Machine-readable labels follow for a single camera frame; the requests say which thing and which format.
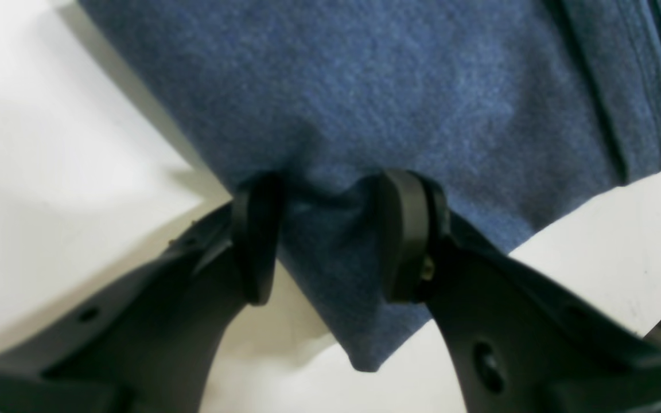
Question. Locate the dark blue T-shirt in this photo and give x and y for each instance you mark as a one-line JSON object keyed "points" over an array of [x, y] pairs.
{"points": [[521, 110]]}

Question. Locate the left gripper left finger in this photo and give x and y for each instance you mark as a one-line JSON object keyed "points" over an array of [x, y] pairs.
{"points": [[146, 342]]}

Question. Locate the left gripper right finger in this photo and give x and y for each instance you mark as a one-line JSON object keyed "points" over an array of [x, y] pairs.
{"points": [[519, 341]]}

